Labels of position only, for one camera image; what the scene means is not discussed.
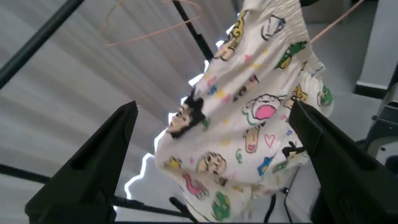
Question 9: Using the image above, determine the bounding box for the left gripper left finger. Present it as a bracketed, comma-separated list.
[24, 101, 139, 223]

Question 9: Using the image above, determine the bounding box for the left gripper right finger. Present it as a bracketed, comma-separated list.
[288, 100, 398, 224]

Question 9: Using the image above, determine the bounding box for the cream printed shirt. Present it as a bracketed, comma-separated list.
[154, 0, 335, 222]

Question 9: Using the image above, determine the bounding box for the pink clothes hanger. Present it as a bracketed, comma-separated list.
[98, 0, 205, 48]
[310, 0, 365, 44]

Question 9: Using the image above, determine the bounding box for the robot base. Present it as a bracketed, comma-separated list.
[362, 101, 398, 175]

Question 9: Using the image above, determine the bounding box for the black clothes rack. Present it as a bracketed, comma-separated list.
[0, 0, 215, 223]

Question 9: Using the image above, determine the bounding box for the white curtain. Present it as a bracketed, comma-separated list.
[0, 0, 243, 203]

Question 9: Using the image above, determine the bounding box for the grey partition panel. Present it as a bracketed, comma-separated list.
[354, 0, 398, 99]

